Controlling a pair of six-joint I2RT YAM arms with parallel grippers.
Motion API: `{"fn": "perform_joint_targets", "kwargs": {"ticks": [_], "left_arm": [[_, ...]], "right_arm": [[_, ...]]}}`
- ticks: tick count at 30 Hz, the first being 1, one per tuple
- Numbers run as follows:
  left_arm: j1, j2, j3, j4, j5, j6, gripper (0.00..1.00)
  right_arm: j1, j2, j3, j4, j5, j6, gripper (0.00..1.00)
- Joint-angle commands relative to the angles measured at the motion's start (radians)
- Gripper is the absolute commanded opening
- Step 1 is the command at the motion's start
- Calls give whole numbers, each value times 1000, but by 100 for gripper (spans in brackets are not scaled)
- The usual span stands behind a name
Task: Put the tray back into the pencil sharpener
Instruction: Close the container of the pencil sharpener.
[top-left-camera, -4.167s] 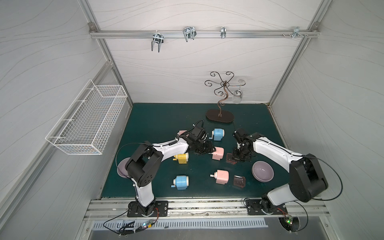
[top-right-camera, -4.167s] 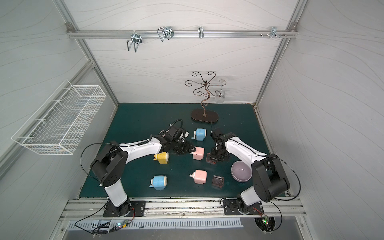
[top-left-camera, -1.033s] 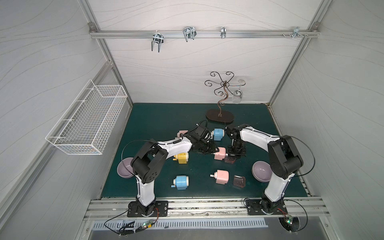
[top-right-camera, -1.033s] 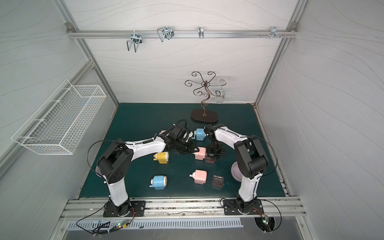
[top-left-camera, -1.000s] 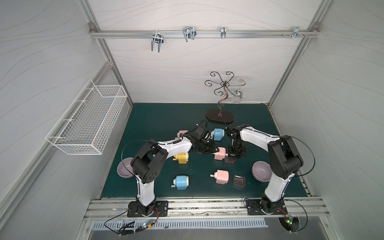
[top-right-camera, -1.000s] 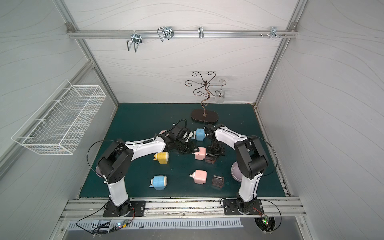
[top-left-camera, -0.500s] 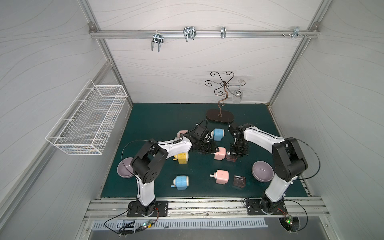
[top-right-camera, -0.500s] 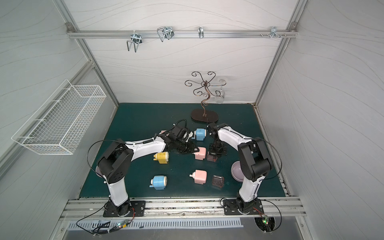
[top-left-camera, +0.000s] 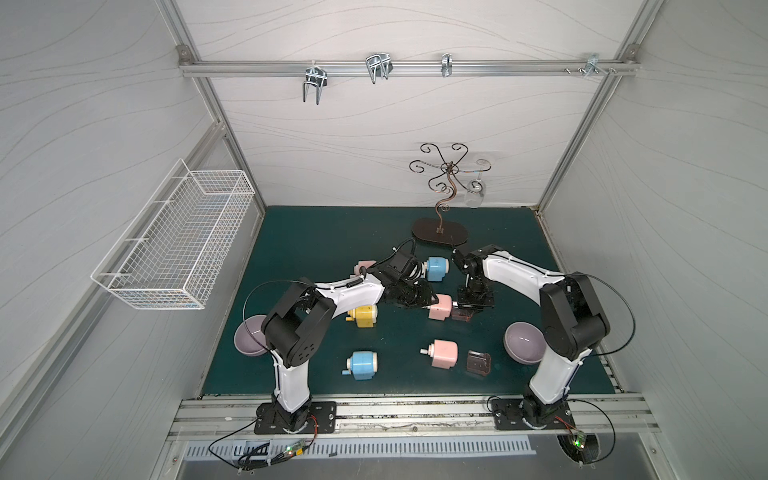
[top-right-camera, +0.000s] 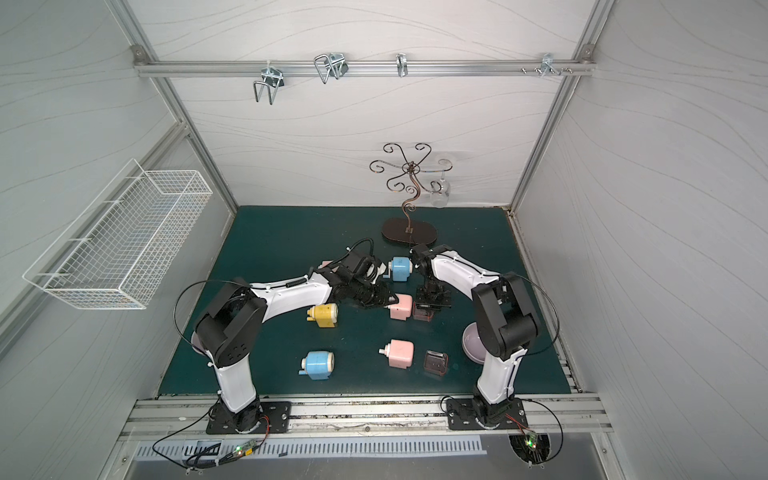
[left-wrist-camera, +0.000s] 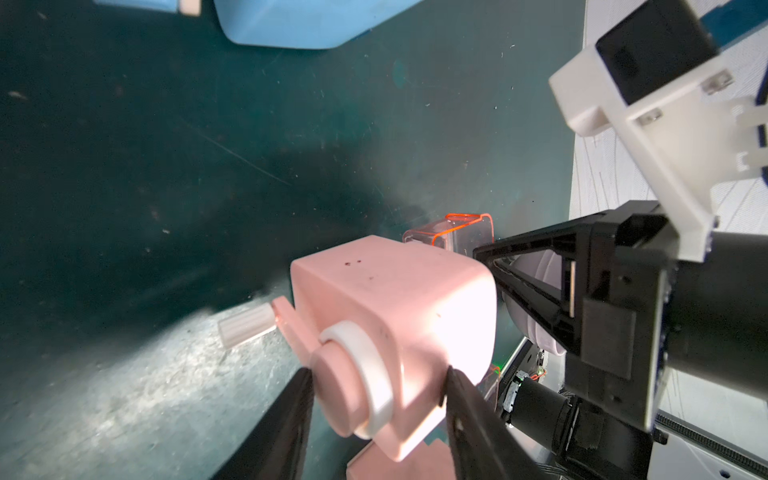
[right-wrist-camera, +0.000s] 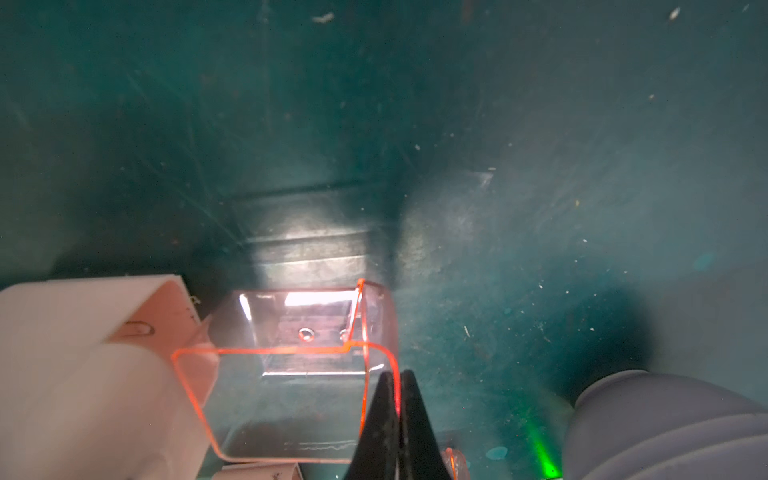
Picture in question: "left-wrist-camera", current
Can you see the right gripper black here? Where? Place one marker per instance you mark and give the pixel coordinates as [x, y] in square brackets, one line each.
[608, 316]

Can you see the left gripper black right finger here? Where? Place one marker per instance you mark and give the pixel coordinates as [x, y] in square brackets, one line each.
[480, 445]

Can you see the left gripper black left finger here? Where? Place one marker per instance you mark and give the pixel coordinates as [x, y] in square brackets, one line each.
[276, 447]

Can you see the pink sharpener front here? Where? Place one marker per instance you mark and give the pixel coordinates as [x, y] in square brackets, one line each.
[427, 461]

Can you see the pink sharpener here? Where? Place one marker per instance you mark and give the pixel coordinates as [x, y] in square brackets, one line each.
[379, 323]
[427, 461]

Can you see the clear red tray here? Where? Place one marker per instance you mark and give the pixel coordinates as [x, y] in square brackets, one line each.
[457, 232]

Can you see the blue sharpener back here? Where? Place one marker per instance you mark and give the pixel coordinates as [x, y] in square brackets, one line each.
[303, 24]

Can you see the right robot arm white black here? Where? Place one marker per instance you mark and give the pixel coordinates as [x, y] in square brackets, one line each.
[714, 326]

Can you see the dark green table mat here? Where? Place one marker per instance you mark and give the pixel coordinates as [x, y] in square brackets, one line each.
[156, 177]

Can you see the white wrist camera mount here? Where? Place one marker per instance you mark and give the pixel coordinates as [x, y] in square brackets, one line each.
[651, 78]

